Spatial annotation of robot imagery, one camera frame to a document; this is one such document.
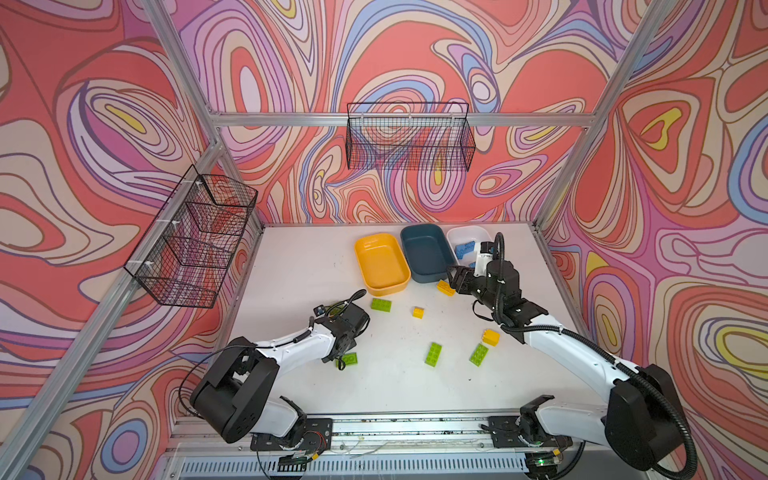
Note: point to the blue lego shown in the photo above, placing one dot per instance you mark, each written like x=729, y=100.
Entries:
x=464, y=249

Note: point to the aluminium front rail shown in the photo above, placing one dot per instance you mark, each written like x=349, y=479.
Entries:
x=362, y=434

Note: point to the black wire basket wall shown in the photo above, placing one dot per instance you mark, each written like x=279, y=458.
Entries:
x=409, y=136
x=200, y=228

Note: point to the black wire basket back wall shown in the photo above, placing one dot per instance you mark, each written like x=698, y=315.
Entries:
x=409, y=136

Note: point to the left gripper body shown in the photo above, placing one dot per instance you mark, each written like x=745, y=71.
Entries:
x=352, y=343

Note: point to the yellow sloped lego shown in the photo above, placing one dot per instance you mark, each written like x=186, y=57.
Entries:
x=444, y=287

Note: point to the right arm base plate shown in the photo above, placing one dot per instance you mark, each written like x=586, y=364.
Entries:
x=519, y=432

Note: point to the green lego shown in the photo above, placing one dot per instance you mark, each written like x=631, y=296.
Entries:
x=381, y=305
x=348, y=359
x=433, y=354
x=479, y=354

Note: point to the dark teal plastic bin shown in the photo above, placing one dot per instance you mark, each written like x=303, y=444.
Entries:
x=427, y=252

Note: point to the white plastic bin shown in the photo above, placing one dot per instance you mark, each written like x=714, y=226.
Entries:
x=478, y=261

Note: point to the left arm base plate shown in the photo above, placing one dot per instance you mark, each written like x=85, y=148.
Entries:
x=312, y=435

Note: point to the yellow plastic bin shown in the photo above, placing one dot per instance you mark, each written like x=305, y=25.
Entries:
x=382, y=263

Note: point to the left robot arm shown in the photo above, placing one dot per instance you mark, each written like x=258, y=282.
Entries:
x=233, y=396

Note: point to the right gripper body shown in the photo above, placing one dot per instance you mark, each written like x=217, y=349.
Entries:
x=475, y=286

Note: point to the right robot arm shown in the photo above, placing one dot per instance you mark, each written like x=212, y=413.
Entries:
x=639, y=417

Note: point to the black wire basket left wall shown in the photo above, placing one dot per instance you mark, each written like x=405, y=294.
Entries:
x=200, y=228

